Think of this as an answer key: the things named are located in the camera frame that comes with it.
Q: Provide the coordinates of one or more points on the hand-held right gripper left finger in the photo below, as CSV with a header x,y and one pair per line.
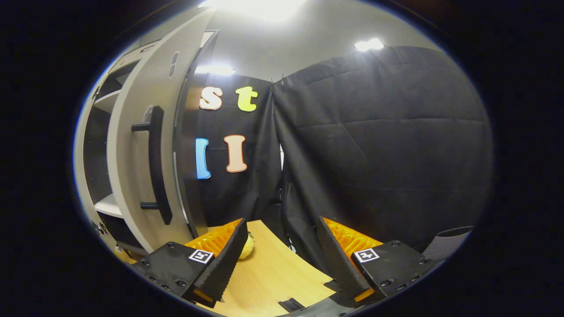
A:
x,y
229,259

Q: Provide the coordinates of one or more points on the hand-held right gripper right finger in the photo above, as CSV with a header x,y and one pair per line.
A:
x,y
337,262

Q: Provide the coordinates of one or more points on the grey shoe cabinet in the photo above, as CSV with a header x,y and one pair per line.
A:
x,y
194,132

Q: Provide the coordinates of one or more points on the grey shoe cabinet door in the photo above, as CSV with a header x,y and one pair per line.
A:
x,y
130,88

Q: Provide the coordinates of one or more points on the yellow plush toy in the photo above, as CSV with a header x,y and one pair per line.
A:
x,y
247,247

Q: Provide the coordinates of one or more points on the small black flat object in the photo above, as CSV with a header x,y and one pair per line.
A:
x,y
291,304

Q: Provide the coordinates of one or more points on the mesh office chair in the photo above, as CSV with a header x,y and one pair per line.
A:
x,y
449,244

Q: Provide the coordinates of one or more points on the black backdrop cloth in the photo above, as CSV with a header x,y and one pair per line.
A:
x,y
374,132

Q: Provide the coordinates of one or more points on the large ceiling light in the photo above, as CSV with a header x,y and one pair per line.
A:
x,y
255,9

